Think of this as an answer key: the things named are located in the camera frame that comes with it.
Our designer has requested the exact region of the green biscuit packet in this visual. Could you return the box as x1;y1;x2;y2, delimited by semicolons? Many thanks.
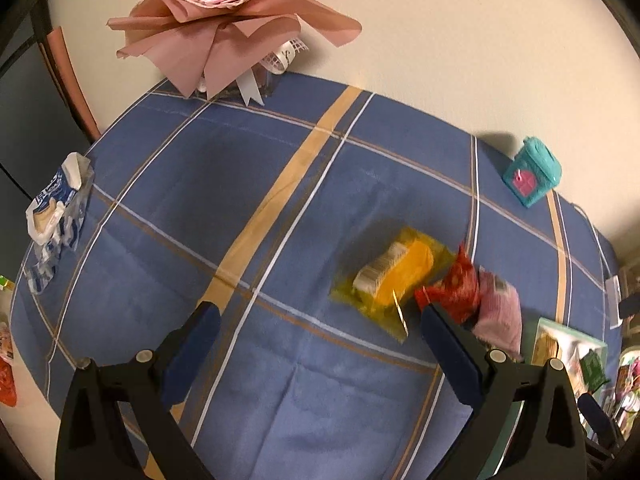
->
579;348;611;393

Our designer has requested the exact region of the red candy snack packet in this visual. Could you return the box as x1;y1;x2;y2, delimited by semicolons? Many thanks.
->
413;245;480;325

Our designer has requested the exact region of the pink flower bouquet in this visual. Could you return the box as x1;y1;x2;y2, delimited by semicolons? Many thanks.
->
107;0;362;103

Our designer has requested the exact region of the orange cake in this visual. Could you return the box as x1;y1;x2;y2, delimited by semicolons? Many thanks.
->
330;226;456;344

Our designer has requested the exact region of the beige bread packet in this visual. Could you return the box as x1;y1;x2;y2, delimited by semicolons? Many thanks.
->
532;330;561;366

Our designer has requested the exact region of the teal toy house box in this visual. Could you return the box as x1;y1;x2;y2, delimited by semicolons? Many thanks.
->
502;136;562;208

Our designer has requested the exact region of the white tray with green rim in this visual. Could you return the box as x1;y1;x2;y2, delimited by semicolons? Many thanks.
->
480;316;608;479

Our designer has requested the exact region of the blue white tissue pack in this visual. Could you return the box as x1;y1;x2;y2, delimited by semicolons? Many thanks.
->
24;152;94;295

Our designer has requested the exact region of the black power adapter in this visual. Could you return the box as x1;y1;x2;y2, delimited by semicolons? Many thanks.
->
618;292;640;320

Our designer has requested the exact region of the pile of colourful trinkets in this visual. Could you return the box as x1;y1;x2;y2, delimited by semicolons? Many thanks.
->
611;346;639;438

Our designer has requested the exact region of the blue plaid tablecloth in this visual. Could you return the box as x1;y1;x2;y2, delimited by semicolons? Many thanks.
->
11;74;622;479

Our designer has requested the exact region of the white power strip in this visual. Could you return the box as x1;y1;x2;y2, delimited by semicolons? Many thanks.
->
604;275;623;330

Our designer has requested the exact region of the pink snack packet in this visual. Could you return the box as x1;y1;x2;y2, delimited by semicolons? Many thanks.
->
472;268;523;361

